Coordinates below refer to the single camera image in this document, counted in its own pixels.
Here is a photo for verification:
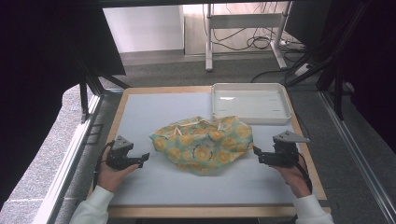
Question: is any aluminium frame rail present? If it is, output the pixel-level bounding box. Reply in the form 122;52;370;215
318;89;396;224
32;88;125;224

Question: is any person's left hand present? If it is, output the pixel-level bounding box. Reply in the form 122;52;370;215
96;146;140;193

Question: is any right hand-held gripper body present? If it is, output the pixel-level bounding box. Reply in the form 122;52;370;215
260;130;312;169

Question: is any light blue table mat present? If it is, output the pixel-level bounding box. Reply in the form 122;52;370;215
109;91;319;207

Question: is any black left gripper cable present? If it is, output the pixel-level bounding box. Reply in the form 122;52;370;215
92;140;116;191

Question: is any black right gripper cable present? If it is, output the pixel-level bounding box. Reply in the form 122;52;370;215
293;151;314;194

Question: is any black metal stand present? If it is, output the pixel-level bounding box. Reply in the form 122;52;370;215
285;0;373;121
73;52;131;124

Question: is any bundle of black floor cables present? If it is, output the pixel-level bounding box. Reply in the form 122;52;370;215
211;3;307;55

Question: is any dark curtain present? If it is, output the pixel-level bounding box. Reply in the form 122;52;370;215
0;0;127;209
340;0;396;153

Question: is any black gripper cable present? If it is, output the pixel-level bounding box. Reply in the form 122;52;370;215
293;151;314;194
92;140;116;191

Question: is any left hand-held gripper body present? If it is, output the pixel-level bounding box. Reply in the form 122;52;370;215
106;134;140;171

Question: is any person's right hand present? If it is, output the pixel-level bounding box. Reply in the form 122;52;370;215
272;156;313;199

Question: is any green yellow patterned cloth bag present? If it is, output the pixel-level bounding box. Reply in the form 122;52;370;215
148;115;255;176

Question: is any white metal desk frame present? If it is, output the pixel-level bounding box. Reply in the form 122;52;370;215
204;2;290;73

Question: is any white power strip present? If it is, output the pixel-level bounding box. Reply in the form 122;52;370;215
293;63;313;77

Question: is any white board panel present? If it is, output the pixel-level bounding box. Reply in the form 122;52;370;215
102;5;185;54

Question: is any white plastic tray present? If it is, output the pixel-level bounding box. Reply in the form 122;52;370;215
210;82;293;126

